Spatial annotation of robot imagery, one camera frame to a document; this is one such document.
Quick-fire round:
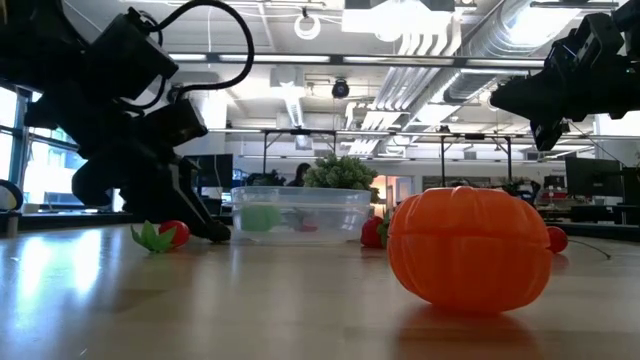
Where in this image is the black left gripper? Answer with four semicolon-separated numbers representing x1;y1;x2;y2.
71;97;232;244

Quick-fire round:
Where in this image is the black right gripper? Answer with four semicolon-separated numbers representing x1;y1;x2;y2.
489;62;609;153

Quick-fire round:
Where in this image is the red toy tomato green leaf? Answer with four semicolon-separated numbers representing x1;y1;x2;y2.
129;218;192;254

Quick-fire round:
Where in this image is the light green toy ball fruit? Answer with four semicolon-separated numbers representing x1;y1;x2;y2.
239;203;283;234

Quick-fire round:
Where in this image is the small red toy cherry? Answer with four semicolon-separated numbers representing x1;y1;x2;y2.
546;225;613;261

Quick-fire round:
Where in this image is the orange toy pumpkin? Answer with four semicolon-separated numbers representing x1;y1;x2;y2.
386;185;555;315

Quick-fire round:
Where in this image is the clear plastic tupperware container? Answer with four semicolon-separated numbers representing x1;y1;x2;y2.
229;185;374;246

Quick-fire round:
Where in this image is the black computer monitor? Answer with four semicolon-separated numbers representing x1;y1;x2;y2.
565;156;624;199
184;153;235;189

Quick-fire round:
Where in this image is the large office window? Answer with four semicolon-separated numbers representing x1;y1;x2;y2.
0;84;126;214

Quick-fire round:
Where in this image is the person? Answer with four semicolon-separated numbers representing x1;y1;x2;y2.
286;162;313;189

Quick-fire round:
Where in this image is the round black white object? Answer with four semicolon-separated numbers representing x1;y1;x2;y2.
0;178;24;237

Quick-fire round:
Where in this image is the green artificial potted plant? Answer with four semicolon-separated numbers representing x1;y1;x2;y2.
303;153;380;204

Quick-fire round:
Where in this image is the black metal gantry frame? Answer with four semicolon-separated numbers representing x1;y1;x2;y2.
261;128;338;176
439;132;514;190

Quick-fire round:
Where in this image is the silver ceiling air duct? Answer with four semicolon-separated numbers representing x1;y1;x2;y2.
442;0;551;104

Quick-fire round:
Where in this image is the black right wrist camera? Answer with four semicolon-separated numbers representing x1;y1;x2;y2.
543;11;627;75

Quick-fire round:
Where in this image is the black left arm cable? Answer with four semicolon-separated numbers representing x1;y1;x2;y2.
117;0;256;119

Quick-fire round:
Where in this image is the white cable coil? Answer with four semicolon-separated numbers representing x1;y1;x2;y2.
293;13;323;42

